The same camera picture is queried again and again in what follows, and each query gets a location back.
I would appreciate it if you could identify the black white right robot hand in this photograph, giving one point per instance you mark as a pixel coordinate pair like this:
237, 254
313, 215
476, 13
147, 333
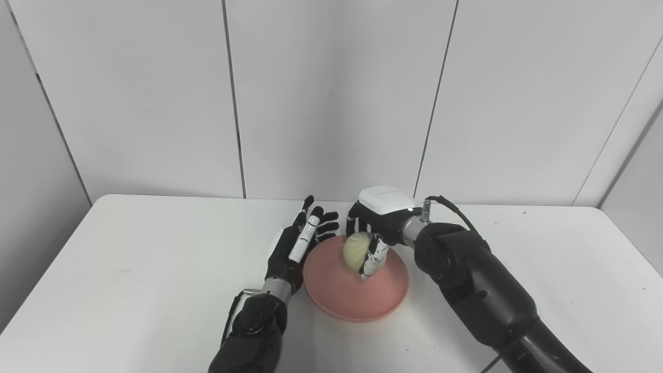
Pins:
386, 204

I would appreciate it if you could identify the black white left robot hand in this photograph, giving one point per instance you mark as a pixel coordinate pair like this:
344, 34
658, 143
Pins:
285, 256

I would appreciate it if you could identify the cream steamed bun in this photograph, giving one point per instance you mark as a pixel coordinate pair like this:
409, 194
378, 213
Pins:
355, 251

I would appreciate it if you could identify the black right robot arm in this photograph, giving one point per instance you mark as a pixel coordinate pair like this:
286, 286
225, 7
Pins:
476, 285

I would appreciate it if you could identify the pink round plate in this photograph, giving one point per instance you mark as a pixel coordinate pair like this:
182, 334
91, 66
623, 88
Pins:
352, 295

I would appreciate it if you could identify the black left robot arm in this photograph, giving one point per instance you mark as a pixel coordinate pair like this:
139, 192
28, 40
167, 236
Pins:
254, 331

